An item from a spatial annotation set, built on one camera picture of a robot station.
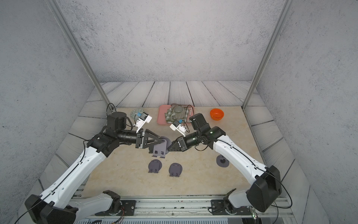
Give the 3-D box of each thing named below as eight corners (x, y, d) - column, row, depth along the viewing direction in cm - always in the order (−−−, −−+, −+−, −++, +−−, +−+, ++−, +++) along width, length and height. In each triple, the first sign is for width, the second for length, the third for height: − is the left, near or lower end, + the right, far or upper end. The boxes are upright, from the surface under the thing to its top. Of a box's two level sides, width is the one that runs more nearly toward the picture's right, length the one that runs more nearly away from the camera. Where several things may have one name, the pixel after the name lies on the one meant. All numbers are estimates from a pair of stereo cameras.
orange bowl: (217, 122, 112) (218, 118, 108) (208, 115, 118) (209, 110, 114) (225, 118, 115) (226, 113, 111) (216, 110, 121) (217, 106, 117)
